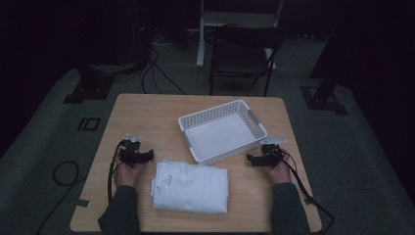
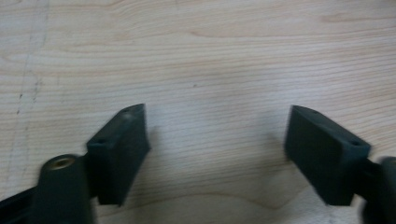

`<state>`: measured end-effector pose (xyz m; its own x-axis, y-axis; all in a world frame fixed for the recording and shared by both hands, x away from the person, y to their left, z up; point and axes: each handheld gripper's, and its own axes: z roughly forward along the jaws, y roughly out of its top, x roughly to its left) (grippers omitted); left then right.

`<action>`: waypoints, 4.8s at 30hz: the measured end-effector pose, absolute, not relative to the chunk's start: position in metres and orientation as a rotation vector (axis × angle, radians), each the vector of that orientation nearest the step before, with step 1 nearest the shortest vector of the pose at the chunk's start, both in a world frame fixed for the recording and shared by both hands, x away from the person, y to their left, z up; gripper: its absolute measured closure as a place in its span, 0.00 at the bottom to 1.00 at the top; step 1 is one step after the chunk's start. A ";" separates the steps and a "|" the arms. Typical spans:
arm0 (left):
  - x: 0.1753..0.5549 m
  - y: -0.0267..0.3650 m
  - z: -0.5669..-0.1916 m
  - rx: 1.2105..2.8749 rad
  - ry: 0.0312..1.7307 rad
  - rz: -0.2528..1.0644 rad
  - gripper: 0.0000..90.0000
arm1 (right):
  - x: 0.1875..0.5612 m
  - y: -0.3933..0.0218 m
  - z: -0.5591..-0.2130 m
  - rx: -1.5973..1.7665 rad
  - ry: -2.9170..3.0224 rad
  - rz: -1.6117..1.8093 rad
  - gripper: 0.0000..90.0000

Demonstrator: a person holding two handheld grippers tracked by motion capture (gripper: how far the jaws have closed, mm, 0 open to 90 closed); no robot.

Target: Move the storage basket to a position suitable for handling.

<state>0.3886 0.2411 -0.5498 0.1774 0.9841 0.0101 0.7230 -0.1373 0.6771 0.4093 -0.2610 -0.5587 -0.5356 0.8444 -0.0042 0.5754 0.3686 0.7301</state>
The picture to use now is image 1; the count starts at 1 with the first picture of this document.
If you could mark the black stand with base plate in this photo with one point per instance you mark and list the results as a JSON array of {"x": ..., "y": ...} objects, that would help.
[
  {"x": 89, "y": 86},
  {"x": 323, "y": 98}
]

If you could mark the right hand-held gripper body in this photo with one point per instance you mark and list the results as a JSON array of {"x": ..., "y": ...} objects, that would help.
[{"x": 271, "y": 153}]

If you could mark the person's left hand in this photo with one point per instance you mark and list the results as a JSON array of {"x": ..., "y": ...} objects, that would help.
[{"x": 128, "y": 174}]

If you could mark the black folding chair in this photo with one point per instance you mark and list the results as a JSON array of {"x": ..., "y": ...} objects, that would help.
[{"x": 243, "y": 52}]

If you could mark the white metal desk frame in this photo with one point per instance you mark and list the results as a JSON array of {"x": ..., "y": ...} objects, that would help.
[{"x": 200, "y": 39}]

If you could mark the white perforated plastic basket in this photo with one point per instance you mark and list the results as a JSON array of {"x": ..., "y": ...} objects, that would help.
[{"x": 221, "y": 137}]

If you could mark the grey tape piece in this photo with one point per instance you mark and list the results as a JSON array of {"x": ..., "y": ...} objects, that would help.
[{"x": 312, "y": 199}]

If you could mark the white pants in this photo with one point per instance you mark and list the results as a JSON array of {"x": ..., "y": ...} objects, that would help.
[{"x": 192, "y": 187}]

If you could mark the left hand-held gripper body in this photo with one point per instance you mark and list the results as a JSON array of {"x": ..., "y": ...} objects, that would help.
[{"x": 129, "y": 152}]

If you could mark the person's right hand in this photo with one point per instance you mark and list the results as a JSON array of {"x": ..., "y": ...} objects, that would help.
[{"x": 280, "y": 173}]

